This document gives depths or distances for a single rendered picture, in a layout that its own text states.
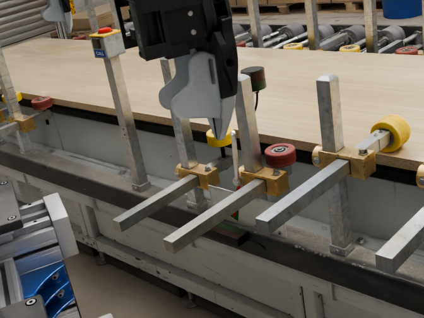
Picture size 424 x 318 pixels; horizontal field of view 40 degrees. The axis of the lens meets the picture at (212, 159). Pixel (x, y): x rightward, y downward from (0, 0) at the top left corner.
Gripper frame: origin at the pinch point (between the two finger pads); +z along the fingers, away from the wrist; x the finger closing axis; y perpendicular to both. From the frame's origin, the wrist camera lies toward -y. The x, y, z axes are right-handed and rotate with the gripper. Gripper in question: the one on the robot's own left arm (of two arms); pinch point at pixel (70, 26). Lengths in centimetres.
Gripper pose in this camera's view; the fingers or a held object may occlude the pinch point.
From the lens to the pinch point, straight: 136.7
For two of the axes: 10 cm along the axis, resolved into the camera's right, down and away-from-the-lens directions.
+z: 1.6, 9.1, 3.9
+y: -9.1, 2.9, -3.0
